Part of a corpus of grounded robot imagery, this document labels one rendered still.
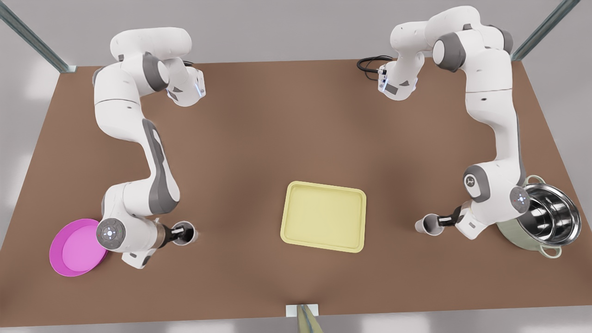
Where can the white IKEA cup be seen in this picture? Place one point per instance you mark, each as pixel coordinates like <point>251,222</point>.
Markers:
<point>425,225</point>
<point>190,233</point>

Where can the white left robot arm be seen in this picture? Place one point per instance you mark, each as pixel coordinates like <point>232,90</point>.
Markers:
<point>490,101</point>

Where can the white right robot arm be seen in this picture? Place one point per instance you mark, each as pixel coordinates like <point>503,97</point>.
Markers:
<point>118,106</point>

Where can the yellow rectangular tray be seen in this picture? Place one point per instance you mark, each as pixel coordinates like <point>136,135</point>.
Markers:
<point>323,216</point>

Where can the pink round plate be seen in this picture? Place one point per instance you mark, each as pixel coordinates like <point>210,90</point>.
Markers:
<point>74,249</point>

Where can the silver frame post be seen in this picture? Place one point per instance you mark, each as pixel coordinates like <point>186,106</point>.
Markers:
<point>32,39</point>
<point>305,319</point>
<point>541,30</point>

